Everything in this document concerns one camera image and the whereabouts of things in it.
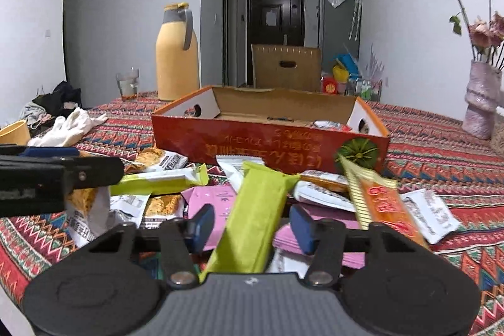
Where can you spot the white oat crisp packet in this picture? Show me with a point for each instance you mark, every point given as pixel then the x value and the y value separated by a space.
pixel 330 125

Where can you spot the yellow paper cup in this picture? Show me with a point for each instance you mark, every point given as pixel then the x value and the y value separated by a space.
pixel 13 133

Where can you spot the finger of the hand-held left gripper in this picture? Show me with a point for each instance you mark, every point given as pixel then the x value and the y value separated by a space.
pixel 94 170
pixel 47 152

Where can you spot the green snack bar packet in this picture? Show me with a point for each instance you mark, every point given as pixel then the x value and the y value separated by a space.
pixel 157 184
pixel 252 210

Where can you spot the clear drinking glass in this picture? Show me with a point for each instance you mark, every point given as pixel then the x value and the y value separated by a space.
pixel 127 86

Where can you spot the dark entrance door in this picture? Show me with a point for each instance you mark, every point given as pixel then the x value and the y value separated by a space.
pixel 275 40

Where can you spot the blue and yellow bags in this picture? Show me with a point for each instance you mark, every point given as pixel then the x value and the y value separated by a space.
pixel 342 68

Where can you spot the grey refrigerator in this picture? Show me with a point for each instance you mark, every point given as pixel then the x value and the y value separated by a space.
pixel 338 29

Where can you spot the red cardboard box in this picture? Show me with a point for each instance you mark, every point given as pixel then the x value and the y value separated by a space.
pixel 252 143

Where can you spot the striped yellow orange snack packet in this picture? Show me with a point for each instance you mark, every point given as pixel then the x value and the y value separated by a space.
pixel 378 202

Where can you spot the white hanging strips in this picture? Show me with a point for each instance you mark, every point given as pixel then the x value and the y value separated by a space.
pixel 355 15

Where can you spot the pink snack packet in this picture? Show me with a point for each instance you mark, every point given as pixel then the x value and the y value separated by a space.
pixel 214 202
pixel 281 240

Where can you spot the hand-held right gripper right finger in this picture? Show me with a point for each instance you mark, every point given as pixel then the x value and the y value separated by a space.
pixel 302 231

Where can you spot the dark clothes heap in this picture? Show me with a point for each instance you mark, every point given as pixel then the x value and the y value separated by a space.
pixel 59 98

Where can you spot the yellow thermos jug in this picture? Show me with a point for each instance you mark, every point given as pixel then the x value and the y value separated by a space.
pixel 177 56

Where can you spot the small red packet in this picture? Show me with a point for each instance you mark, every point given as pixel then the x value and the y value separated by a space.
pixel 330 85

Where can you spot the white cotton glove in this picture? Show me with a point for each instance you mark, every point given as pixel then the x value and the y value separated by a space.
pixel 67 129

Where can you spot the dried pink flowers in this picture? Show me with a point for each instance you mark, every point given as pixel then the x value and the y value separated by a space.
pixel 482 33

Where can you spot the pink ribbed vase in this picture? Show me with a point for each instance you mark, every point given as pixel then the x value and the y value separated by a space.
pixel 480 100

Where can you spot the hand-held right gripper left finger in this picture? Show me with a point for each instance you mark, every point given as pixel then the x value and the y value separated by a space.
pixel 201 227

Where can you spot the pile of white packets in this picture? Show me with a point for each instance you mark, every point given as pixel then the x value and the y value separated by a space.
pixel 429 214

